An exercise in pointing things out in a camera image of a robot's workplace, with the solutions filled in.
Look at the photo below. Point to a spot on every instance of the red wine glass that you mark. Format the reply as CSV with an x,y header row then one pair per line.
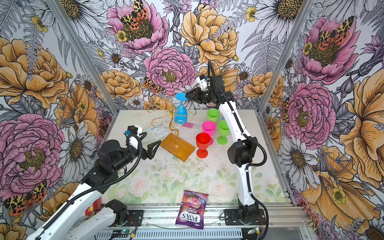
x,y
203,142

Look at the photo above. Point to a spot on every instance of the gold wire glass rack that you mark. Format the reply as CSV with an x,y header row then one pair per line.
x,y
172,143

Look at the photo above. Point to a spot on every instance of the green circuit board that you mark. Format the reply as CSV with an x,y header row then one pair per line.
x,y
124,233

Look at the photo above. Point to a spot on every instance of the purple Fox's candy bag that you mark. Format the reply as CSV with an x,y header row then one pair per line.
x,y
192,210

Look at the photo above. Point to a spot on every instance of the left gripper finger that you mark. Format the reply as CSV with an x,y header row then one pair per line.
x,y
151,153
153,147

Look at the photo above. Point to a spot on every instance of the clear surgical mask packet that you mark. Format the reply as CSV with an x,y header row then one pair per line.
x,y
159,132

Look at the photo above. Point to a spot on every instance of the pink flat strip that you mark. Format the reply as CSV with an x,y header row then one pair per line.
x,y
188,125

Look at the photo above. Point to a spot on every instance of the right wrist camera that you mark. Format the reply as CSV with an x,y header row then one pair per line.
x,y
204,82

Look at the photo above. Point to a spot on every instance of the aluminium front rail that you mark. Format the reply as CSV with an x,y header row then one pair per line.
x,y
173,216

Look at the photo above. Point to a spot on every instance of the pink wine glass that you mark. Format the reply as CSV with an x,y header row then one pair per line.
x,y
209,128

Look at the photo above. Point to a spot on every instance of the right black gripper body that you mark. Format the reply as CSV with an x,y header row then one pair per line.
x,y
203,96

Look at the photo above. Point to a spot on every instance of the white red cardboard box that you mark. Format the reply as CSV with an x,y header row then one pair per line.
x,y
94,208

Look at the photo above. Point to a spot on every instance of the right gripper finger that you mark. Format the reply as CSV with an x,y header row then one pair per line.
x,y
193,93
190,98

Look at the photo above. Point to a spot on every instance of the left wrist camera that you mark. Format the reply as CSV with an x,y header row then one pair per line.
x,y
130,134

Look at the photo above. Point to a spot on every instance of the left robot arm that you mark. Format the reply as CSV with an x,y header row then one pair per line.
x,y
115,164

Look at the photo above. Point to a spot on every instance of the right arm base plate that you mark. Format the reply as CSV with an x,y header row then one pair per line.
x,y
232,217

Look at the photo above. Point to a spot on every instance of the blue wine glass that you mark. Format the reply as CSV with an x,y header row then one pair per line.
x,y
181,114

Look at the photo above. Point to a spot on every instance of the green wine glass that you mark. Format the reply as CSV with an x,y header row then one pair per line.
x,y
224,131
213,115

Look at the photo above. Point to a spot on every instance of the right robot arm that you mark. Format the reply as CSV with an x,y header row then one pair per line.
x,y
245,152

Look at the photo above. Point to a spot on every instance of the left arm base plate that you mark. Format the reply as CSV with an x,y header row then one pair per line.
x,y
129,218

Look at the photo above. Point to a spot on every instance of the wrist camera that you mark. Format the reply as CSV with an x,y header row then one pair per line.
x,y
204,82
130,134

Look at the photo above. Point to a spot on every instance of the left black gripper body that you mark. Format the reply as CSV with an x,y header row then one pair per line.
x,y
144,154

